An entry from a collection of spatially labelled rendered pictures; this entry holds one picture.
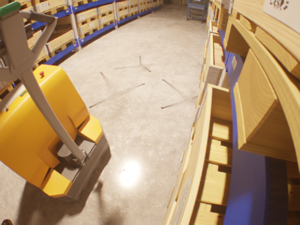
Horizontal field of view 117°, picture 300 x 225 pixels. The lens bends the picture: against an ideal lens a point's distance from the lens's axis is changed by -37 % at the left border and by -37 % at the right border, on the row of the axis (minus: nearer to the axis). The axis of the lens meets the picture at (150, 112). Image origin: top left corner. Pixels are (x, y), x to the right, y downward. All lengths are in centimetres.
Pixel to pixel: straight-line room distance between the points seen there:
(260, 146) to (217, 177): 47
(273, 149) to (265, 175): 4
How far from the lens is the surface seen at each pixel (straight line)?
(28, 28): 66
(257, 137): 20
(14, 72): 65
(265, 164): 25
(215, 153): 72
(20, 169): 113
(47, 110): 78
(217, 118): 85
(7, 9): 58
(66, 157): 119
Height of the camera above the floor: 135
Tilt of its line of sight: 47 degrees down
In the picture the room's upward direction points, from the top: straight up
